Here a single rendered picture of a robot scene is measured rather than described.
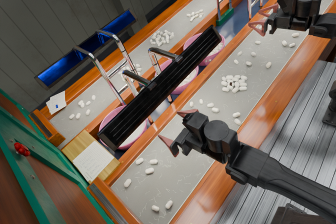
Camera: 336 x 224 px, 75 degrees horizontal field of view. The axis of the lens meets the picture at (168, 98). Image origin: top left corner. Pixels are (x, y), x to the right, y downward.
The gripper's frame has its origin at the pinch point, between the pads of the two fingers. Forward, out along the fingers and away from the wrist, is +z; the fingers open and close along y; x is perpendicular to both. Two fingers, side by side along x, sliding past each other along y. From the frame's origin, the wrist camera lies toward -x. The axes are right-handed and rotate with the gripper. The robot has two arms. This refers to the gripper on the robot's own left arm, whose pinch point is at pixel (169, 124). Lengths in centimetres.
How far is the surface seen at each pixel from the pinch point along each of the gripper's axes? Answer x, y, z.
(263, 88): 33, -53, -7
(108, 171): 29.2, 21.0, 29.6
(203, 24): 30, -92, 52
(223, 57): 30, -65, 21
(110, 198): 21.0, 27.4, 14.3
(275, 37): 33, -94, 3
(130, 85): 2.9, -8.9, 29.3
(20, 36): 24, -22, 231
